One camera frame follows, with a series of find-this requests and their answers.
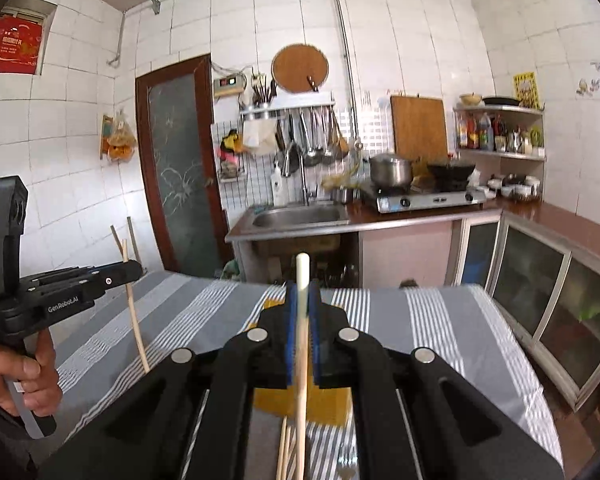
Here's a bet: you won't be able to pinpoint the black wok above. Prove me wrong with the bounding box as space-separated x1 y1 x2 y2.
427 160 476 192

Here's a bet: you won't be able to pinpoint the steel faucet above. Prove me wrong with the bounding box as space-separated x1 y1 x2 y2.
284 141 317 206

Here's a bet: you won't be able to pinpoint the white corner shelf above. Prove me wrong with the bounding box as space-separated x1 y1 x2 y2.
454 98 547 202

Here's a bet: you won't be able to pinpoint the yellow wall poster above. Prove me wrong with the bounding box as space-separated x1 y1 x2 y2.
513 72 542 110

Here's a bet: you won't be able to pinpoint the wooden cutting board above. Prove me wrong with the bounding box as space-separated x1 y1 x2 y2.
390 96 448 162

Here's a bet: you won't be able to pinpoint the steel utensil rack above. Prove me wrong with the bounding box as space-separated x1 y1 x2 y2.
239 101 336 120

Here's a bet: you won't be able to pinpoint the yellow perforated utensil holder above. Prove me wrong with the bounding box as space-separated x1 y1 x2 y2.
251 296 354 428

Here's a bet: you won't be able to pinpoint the steel sink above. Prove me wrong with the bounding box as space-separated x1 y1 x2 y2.
245 203 350 232

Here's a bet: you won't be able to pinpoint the white soap bottle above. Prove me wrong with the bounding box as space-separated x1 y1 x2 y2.
271 160 289 207

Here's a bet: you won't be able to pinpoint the grey striped tablecloth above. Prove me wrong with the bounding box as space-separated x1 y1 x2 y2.
35 272 564 479

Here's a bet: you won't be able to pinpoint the steel cooking pot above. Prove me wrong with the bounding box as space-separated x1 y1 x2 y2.
370 153 413 188

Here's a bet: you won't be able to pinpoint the dark brown glass door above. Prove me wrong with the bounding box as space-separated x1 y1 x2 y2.
135 54 233 278

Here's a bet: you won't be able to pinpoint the hanging plastic bags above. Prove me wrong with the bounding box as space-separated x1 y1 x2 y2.
99 108 137 162

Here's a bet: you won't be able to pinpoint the person's left hand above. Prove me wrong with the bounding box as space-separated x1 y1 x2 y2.
0 330 62 417

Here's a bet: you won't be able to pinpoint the round wooden lid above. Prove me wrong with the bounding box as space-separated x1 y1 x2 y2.
271 44 329 93

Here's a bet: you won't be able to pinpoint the glass door counter cabinet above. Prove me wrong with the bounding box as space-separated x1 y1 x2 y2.
445 205 600 411

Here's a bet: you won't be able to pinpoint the steel gas stove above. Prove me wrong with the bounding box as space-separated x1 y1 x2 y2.
360 181 486 214

